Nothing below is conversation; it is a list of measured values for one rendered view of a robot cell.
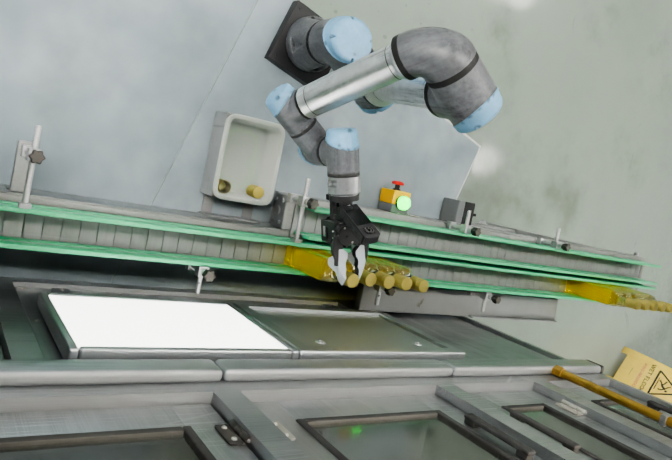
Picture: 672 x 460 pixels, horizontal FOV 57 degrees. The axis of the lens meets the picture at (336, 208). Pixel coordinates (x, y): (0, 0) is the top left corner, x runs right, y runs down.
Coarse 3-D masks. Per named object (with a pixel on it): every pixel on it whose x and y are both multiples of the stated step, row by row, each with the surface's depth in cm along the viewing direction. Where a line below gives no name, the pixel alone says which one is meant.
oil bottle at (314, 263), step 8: (288, 248) 165; (296, 248) 162; (304, 248) 163; (288, 256) 165; (296, 256) 161; (304, 256) 158; (312, 256) 155; (320, 256) 154; (328, 256) 157; (288, 264) 164; (296, 264) 161; (304, 264) 158; (312, 264) 155; (320, 264) 152; (304, 272) 158; (312, 272) 154; (320, 272) 151; (328, 272) 150; (320, 280) 152; (328, 280) 150; (336, 280) 152
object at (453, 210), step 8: (448, 200) 210; (456, 200) 207; (448, 208) 210; (456, 208) 206; (464, 208) 208; (472, 208) 210; (440, 216) 212; (448, 216) 209; (456, 216) 206; (464, 216) 208; (472, 216) 210
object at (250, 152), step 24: (240, 120) 160; (264, 120) 162; (240, 144) 166; (264, 144) 170; (216, 168) 157; (240, 168) 168; (264, 168) 169; (216, 192) 157; (240, 192) 169; (264, 192) 168
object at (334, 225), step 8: (336, 200) 140; (344, 200) 140; (352, 200) 140; (336, 208) 144; (328, 216) 147; (336, 216) 144; (328, 224) 144; (336, 224) 142; (344, 224) 141; (328, 232) 145; (336, 232) 141; (344, 232) 141; (328, 240) 145; (344, 240) 141; (352, 240) 142
